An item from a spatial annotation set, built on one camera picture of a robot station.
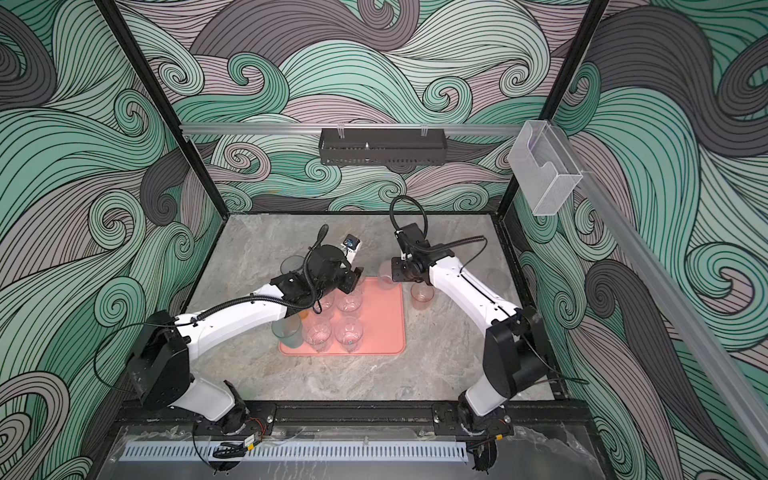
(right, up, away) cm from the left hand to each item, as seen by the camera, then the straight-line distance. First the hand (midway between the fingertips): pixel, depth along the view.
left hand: (355, 260), depth 82 cm
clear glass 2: (+9, -6, +11) cm, 16 cm away
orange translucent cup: (-9, -9, -21) cm, 25 cm away
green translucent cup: (-20, -22, +5) cm, 30 cm away
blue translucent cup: (-20, -2, +8) cm, 22 cm away
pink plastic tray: (+3, -19, +8) cm, 21 cm away
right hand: (+12, -4, +4) cm, 14 cm away
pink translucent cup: (+21, -12, +14) cm, 28 cm away
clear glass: (-3, -15, +11) cm, 19 cm away
